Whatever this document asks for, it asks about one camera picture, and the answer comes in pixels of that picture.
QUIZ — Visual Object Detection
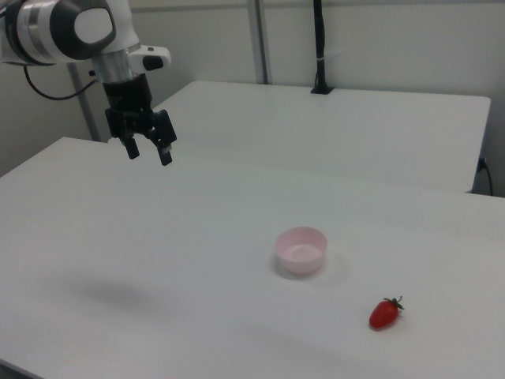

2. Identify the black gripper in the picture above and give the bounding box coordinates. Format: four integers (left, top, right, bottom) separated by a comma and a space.
102, 73, 178, 167

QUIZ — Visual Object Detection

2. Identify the pink plastic bowl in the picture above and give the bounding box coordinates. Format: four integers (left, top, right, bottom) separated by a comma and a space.
275, 226, 330, 277

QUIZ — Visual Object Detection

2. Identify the red strawberry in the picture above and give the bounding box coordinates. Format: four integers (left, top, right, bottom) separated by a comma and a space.
368, 295, 406, 331

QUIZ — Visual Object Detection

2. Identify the white back table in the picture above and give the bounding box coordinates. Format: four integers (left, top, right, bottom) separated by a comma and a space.
151, 80, 492, 193

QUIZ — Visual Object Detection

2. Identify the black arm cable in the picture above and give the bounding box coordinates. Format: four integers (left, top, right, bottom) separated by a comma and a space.
22, 62, 99, 100

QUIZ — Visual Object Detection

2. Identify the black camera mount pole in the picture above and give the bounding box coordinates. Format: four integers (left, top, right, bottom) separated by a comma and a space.
310, 0, 335, 96

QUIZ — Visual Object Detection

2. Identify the black wall power cable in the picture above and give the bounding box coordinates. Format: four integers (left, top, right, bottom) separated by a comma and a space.
477, 156, 495, 196

